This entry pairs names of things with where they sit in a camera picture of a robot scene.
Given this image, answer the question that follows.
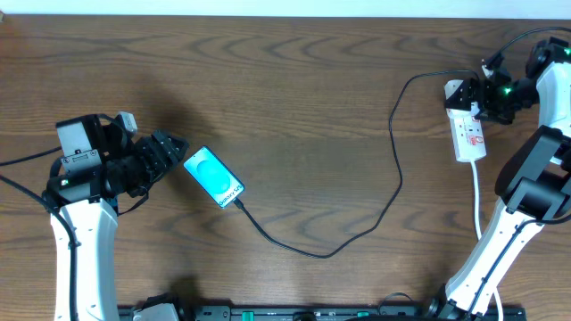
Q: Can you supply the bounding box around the white power strip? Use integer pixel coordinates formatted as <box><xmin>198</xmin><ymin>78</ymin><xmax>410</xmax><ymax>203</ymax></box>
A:
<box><xmin>446</xmin><ymin>109</ymin><xmax>486</xmax><ymax>163</ymax></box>

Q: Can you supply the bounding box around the blue Galaxy smartphone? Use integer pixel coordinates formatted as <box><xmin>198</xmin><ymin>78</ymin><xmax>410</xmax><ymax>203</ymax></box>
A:
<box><xmin>183</xmin><ymin>146</ymin><xmax>245</xmax><ymax>208</ymax></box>

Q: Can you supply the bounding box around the black charger cable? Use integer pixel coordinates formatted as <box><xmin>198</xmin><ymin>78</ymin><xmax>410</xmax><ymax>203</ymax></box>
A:
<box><xmin>232</xmin><ymin>70</ymin><xmax>481</xmax><ymax>259</ymax></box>

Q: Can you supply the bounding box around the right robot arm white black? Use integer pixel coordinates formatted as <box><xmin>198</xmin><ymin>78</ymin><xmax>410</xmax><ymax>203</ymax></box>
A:
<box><xmin>423</xmin><ymin>37</ymin><xmax>570</xmax><ymax>320</ymax></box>

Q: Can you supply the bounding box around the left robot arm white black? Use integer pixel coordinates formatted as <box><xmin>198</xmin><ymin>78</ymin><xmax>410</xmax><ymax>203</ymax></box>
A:
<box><xmin>46</xmin><ymin>128</ymin><xmax>188</xmax><ymax>320</ymax></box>

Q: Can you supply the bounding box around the white USB charger adapter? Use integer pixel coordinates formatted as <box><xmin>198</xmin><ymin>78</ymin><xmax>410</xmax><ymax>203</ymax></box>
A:
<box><xmin>444</xmin><ymin>79</ymin><xmax>464</xmax><ymax>101</ymax></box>

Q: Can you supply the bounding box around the white power strip cord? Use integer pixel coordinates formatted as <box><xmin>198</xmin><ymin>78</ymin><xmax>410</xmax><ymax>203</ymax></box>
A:
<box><xmin>470</xmin><ymin>160</ymin><xmax>505</xmax><ymax>321</ymax></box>

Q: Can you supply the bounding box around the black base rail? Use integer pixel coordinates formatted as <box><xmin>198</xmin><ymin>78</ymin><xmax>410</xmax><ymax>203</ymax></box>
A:
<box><xmin>118</xmin><ymin>304</ymin><xmax>527</xmax><ymax>321</ymax></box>

